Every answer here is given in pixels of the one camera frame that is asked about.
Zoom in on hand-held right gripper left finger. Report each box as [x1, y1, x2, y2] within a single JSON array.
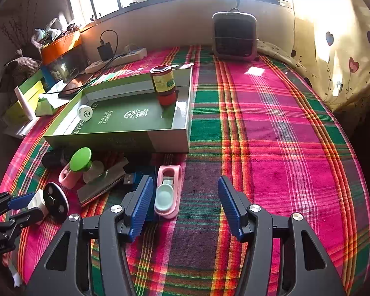
[[25, 175, 155, 296]]

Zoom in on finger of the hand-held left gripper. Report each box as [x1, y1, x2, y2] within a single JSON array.
[[0, 207, 45, 239], [0, 192, 37, 219]]

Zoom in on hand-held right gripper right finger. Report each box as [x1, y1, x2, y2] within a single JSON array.
[[217, 175, 346, 296]]

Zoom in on black and white round device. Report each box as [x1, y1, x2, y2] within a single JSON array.
[[27, 182, 70, 223]]

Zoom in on pink white small gadget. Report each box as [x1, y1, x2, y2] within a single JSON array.
[[154, 165, 182, 219]]

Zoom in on green cardboard box tray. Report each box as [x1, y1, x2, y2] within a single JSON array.
[[43, 67, 193, 153]]

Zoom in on grey metal plate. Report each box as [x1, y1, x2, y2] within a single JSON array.
[[77, 157, 130, 206]]

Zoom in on pink case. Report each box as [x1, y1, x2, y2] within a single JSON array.
[[58, 163, 82, 188]]

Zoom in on green round knob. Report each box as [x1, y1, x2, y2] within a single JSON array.
[[69, 147, 92, 172]]

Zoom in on plaid blanket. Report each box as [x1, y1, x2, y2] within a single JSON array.
[[0, 45, 370, 296]]

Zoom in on green tissue pack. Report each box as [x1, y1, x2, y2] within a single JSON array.
[[37, 94, 65, 116]]

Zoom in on white round cap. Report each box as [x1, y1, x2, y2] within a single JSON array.
[[77, 105, 93, 121]]

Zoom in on yellow green box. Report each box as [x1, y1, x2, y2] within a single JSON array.
[[1, 69, 47, 124]]

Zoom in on black smartphone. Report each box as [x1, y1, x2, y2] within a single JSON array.
[[58, 74, 93, 98]]

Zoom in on red jar with yellow label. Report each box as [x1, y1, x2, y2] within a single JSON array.
[[149, 65, 177, 107]]

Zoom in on plaid stuffed toy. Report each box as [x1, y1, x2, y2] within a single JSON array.
[[0, 49, 41, 93]]

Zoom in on glass tank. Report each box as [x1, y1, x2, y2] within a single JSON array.
[[49, 49, 87, 78]]

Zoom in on white power strip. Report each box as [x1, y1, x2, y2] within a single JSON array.
[[85, 48, 148, 74]]

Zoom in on orange box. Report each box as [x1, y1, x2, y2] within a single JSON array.
[[40, 31, 83, 65]]

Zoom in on black charger brick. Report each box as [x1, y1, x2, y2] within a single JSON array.
[[98, 40, 114, 62]]

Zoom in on dried branches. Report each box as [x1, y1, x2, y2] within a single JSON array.
[[0, 4, 34, 56]]

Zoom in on grey portable heater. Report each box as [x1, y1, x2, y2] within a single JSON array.
[[212, 9, 259, 62]]

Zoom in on heart print curtain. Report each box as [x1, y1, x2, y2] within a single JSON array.
[[291, 0, 370, 113]]

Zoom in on black charging cable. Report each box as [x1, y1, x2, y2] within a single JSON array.
[[45, 30, 121, 94]]

